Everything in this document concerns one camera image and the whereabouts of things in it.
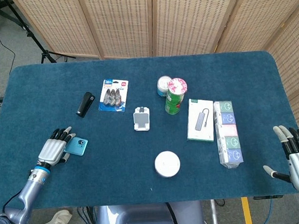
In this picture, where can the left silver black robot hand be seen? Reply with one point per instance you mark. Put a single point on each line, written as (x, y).
(51, 149)

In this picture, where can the light blue smartphone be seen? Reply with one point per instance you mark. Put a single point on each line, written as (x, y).
(78, 146)

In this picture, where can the black stapler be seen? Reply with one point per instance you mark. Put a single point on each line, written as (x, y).
(85, 104)

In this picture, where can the white folding phone stand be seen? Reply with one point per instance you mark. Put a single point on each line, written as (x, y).
(141, 118)

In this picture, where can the white sneaker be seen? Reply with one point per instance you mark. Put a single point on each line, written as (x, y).
(57, 219)

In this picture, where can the blue table cloth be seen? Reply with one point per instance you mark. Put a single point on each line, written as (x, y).
(117, 175)

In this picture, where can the yellow floor tape strip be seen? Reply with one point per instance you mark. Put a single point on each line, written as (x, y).
(247, 212)

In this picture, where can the blue binder clip pack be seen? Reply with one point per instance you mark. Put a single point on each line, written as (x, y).
(113, 96)

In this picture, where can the clear pack of boxes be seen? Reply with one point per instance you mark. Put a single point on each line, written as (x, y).
(228, 135)

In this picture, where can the black tripod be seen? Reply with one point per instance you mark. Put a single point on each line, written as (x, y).
(45, 53)

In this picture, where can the metal table leg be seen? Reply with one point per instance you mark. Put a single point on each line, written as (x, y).
(214, 214)

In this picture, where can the white USB hub box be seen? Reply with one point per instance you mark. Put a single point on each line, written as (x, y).
(200, 119)

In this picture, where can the white round disc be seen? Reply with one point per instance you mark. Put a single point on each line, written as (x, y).
(167, 164)

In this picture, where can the grey blue robot torso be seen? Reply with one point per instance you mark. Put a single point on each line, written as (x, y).
(146, 218)

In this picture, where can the small jar with blue label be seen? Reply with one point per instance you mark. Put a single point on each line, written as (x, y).
(162, 87)

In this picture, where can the green chips can pink lid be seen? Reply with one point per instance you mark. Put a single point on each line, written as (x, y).
(174, 103)

